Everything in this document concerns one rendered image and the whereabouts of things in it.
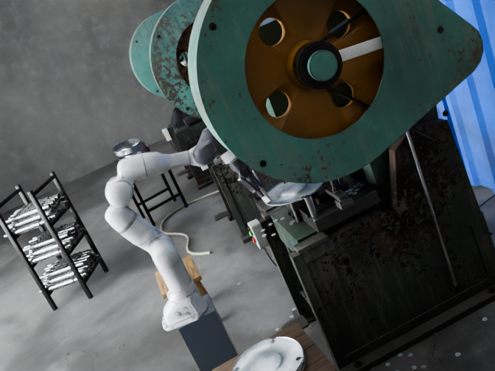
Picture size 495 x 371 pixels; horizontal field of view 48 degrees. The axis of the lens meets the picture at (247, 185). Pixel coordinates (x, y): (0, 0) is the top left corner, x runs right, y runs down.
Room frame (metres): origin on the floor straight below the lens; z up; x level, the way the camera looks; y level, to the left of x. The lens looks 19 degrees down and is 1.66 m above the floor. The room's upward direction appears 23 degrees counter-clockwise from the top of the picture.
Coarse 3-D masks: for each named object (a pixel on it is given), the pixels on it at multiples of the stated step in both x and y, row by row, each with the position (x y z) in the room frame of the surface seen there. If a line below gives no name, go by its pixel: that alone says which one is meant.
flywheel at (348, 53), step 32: (288, 0) 1.93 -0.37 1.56; (320, 0) 1.94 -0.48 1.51; (352, 0) 1.96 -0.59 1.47; (256, 32) 1.91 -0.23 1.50; (288, 32) 1.92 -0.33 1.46; (320, 32) 1.94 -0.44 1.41; (352, 32) 1.95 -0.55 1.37; (256, 64) 1.90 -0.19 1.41; (288, 64) 1.90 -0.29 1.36; (320, 64) 1.79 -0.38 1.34; (352, 64) 1.95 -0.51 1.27; (256, 96) 1.89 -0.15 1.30; (288, 96) 1.92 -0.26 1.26; (320, 96) 1.92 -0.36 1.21; (352, 96) 1.97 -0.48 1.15; (288, 128) 1.90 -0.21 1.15; (320, 128) 1.92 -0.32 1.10
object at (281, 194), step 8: (280, 184) 2.43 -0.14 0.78; (288, 184) 2.39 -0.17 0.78; (296, 184) 2.33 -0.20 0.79; (304, 184) 2.29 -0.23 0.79; (312, 184) 2.27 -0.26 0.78; (320, 184) 2.23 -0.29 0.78; (272, 192) 2.38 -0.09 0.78; (280, 192) 2.33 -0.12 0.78; (288, 192) 2.28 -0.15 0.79; (296, 192) 2.24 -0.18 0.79; (304, 192) 2.22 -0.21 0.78; (312, 192) 2.17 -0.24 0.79; (272, 200) 2.28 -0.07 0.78; (280, 200) 2.24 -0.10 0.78; (288, 200) 2.20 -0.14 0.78; (296, 200) 2.16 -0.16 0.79
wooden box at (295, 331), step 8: (288, 328) 1.97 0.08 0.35; (296, 328) 1.95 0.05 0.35; (272, 336) 1.97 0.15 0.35; (280, 336) 1.94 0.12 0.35; (288, 336) 1.92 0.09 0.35; (296, 336) 1.90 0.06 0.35; (304, 336) 1.88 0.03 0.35; (304, 344) 1.83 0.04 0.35; (312, 344) 1.81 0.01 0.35; (304, 352) 1.79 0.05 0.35; (312, 352) 1.77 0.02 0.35; (320, 352) 1.75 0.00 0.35; (232, 360) 1.93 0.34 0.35; (312, 360) 1.72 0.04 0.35; (320, 360) 1.70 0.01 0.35; (328, 360) 1.69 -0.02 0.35; (216, 368) 1.92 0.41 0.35; (224, 368) 1.90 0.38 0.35; (232, 368) 1.87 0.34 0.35; (304, 368) 1.70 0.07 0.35; (312, 368) 1.68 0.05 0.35; (320, 368) 1.66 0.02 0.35; (328, 368) 1.65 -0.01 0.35
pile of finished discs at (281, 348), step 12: (252, 348) 1.90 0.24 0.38; (264, 348) 1.87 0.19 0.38; (276, 348) 1.84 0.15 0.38; (288, 348) 1.81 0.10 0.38; (300, 348) 1.78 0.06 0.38; (240, 360) 1.86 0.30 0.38; (252, 360) 1.83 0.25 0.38; (264, 360) 1.79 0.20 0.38; (276, 360) 1.76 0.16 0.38; (288, 360) 1.74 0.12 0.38; (300, 360) 1.71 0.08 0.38
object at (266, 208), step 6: (258, 204) 2.31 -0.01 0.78; (264, 204) 2.28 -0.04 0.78; (294, 204) 2.25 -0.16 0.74; (300, 204) 2.25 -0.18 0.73; (264, 210) 2.21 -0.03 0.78; (270, 210) 2.21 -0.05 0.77; (288, 210) 2.33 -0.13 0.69; (294, 210) 2.24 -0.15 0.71; (294, 216) 2.25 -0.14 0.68; (300, 216) 2.25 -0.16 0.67
